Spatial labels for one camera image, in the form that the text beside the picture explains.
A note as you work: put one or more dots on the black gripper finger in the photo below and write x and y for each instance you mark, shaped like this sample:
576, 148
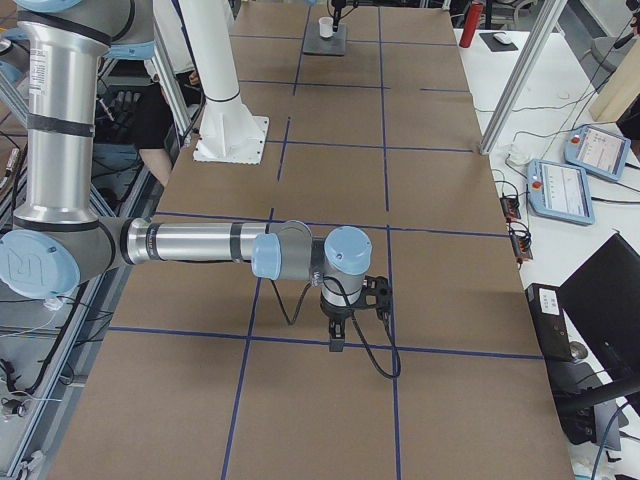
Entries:
339, 337
332, 336

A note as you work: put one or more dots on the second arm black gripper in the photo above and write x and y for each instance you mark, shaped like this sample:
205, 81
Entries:
338, 8

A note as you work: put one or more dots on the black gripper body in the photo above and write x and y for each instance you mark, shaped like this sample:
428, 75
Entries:
336, 313

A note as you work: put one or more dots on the white cup with handle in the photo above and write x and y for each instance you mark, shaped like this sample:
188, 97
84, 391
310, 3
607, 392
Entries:
325, 26

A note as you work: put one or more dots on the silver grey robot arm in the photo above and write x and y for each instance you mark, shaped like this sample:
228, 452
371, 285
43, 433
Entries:
57, 242

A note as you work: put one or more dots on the silver closed laptop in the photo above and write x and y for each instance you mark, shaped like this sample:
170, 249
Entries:
314, 44

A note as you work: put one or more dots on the black open laptop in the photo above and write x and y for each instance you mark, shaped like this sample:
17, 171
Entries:
601, 299

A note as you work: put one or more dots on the red bottle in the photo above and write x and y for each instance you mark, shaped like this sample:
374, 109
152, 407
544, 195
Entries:
472, 18

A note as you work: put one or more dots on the white computer mouse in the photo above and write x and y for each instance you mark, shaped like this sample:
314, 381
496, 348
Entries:
502, 37

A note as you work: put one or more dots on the orange black USB hub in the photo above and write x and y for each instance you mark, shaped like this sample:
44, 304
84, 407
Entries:
510, 208

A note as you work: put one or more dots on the black computer box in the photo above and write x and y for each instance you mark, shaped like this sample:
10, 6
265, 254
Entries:
548, 318

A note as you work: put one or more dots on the blue teach pendant near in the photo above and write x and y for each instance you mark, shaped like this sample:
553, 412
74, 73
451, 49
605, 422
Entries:
560, 191

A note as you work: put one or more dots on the blue teach pendant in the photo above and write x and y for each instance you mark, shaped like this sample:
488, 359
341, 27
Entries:
600, 152
560, 191

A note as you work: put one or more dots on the blue teach pendant far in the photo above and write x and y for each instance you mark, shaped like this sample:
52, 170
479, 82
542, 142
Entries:
600, 152

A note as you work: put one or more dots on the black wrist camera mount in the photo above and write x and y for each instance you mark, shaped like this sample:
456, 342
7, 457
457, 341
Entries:
376, 294

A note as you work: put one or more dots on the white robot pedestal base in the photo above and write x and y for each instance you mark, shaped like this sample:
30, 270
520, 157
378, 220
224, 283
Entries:
229, 133

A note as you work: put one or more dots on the aluminium frame post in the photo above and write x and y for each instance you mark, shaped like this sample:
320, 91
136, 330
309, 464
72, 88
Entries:
538, 36

